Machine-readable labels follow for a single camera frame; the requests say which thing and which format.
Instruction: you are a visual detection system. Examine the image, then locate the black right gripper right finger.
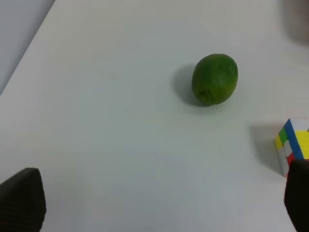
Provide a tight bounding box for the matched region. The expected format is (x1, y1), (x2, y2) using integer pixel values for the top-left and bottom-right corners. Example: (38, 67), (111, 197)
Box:
(284, 159), (309, 232)

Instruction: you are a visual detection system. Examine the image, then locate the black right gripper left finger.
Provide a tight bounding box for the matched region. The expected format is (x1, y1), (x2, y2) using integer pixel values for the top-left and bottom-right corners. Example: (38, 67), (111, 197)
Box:
(0, 168), (46, 232)

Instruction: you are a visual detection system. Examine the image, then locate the green lemon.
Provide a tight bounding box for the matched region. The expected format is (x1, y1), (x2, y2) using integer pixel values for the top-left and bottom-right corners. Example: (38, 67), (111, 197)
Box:
(192, 54), (238, 106)

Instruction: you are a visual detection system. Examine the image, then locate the multicoloured puzzle cube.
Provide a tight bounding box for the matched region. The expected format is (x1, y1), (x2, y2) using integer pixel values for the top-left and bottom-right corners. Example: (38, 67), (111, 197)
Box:
(274, 117), (309, 177)

